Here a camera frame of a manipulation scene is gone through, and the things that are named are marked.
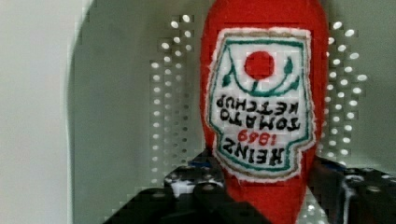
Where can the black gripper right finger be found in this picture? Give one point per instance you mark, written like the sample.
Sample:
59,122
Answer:
353,195

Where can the red plush ketchup bottle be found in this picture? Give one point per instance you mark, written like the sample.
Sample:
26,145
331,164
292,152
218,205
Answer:
263,82

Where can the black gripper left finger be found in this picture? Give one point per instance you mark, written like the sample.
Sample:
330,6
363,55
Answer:
194,193

